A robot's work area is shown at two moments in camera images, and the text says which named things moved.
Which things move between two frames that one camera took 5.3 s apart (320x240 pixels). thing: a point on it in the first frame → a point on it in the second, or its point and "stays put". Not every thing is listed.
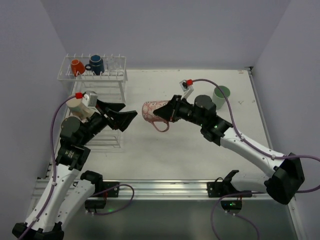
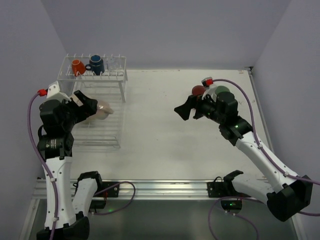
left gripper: (107, 117) → (81, 105)
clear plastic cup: (113, 63) stays put
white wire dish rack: (104, 75) stays put
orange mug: (77, 67) stays put
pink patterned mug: (148, 108) → (198, 90)
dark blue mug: (96, 64) stays put
